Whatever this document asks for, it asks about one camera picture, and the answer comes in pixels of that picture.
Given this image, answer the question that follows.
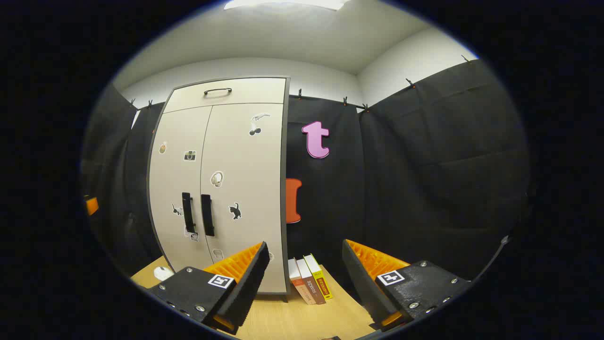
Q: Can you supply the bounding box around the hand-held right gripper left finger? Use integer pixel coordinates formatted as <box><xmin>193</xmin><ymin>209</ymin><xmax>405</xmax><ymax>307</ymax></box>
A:
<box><xmin>147</xmin><ymin>241</ymin><xmax>271</xmax><ymax>335</ymax></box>

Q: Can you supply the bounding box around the black door handle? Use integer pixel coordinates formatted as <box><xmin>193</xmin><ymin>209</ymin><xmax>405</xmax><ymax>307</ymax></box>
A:
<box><xmin>182</xmin><ymin>192</ymin><xmax>196</xmax><ymax>233</ymax></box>
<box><xmin>201</xmin><ymin>194</ymin><xmax>216</xmax><ymax>237</ymax></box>

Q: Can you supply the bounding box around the ceiling light panel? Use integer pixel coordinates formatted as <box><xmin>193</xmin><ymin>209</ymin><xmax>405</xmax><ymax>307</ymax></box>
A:
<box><xmin>224</xmin><ymin>0</ymin><xmax>350</xmax><ymax>11</ymax></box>

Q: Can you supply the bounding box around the brown book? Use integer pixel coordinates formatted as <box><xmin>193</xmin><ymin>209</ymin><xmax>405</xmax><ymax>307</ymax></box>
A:
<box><xmin>296</xmin><ymin>258</ymin><xmax>326</xmax><ymax>304</ymax></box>

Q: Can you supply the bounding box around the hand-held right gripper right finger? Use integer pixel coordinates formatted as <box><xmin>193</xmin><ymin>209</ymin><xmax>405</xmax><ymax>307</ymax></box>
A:
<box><xmin>342</xmin><ymin>238</ymin><xmax>473</xmax><ymax>331</ymax></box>

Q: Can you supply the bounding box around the black backdrop cloth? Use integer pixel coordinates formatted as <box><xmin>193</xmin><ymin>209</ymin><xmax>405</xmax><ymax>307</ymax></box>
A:
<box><xmin>80</xmin><ymin>59</ymin><xmax>531</xmax><ymax>284</ymax></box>

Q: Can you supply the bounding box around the white and red book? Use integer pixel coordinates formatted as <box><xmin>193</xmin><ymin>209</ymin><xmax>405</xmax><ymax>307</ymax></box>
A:
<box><xmin>288</xmin><ymin>258</ymin><xmax>316</xmax><ymax>305</ymax></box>

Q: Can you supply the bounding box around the cabinet door with camera sticker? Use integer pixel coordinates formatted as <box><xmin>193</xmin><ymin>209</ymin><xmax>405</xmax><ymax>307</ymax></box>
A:
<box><xmin>148</xmin><ymin>106</ymin><xmax>213</xmax><ymax>272</ymax></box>

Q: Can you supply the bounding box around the double-door shoe cabinet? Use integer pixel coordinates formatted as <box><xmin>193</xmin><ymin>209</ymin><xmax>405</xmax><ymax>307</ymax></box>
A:
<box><xmin>146</xmin><ymin>76</ymin><xmax>291</xmax><ymax>303</ymax></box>

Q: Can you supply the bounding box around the beige cabinet drawer front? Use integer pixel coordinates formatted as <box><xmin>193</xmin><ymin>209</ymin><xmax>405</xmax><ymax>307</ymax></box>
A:
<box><xmin>163</xmin><ymin>78</ymin><xmax>286</xmax><ymax>113</ymax></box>

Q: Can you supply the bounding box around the cabinet door with headphone sticker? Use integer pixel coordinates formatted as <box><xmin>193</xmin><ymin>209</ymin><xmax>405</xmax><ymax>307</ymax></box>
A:
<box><xmin>201</xmin><ymin>103</ymin><xmax>287</xmax><ymax>293</ymax></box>

